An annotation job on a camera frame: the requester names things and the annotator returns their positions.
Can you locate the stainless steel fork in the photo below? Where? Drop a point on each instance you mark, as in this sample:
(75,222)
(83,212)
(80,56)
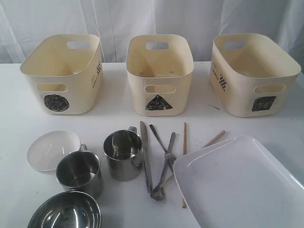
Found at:
(158,193)

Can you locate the cream bin with square mark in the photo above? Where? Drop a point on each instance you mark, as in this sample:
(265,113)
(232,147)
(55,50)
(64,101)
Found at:
(251,74)

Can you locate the white rectangular plate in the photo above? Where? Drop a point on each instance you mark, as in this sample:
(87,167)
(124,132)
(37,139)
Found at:
(238,183)

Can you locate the cream bin with circle mark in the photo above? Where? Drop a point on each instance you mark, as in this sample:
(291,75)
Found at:
(65,72)

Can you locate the wooden chopstick upright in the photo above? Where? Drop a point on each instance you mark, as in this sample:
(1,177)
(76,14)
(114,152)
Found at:
(184,206)

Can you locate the white curtain backdrop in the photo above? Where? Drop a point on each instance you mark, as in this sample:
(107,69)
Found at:
(25,23)

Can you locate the cream bin with triangle mark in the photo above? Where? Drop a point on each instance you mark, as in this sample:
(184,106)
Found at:
(159,69)

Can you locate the wooden chopstick slanted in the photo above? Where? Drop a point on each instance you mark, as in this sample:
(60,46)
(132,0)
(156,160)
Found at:
(211,142)

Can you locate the steel mug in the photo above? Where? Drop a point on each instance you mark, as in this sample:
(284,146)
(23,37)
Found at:
(81,171)
(123,150)

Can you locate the stainless steel bowl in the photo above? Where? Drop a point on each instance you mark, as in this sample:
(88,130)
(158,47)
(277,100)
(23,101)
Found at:
(69,209)

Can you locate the white ceramic bowl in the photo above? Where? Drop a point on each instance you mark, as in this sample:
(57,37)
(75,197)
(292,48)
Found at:
(45,153)

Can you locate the stainless steel table knife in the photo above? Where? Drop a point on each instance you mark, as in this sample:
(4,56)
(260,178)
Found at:
(147,169)

